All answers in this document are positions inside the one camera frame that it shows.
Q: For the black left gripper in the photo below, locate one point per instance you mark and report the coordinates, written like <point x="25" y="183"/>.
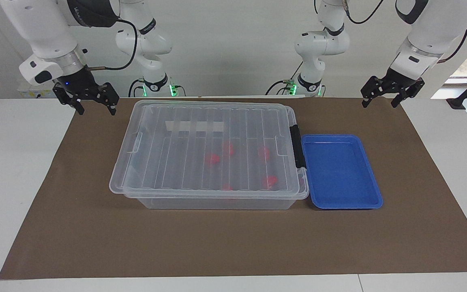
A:
<point x="395" y="80"/>

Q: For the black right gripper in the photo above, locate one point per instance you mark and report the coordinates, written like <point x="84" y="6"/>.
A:
<point x="75" y="81"/>

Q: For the clear plastic box lid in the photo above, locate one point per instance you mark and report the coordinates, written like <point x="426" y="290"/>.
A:
<point x="185" y="162"/>

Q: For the red block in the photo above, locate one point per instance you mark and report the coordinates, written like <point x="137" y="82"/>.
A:
<point x="228" y="187"/>
<point x="269" y="182"/>
<point x="264" y="153"/>
<point x="228" y="148"/>
<point x="212" y="159"/>

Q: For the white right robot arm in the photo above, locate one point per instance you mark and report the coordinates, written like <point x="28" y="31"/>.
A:
<point x="47" y="32"/>

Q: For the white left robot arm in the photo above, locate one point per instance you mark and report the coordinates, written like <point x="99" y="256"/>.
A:
<point x="432" y="32"/>

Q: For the blue plastic tray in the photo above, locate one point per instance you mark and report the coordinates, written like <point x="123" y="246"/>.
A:
<point x="339" y="170"/>

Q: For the black box latch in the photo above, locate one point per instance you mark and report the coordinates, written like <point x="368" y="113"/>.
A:
<point x="297" y="146"/>

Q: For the clear plastic storage box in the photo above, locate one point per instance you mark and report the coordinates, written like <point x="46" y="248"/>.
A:
<point x="217" y="204"/>

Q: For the white power strip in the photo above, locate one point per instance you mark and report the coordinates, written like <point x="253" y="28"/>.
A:
<point x="31" y="92"/>

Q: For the brown table mat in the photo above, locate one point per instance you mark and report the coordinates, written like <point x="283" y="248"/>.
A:
<point x="95" y="243"/>

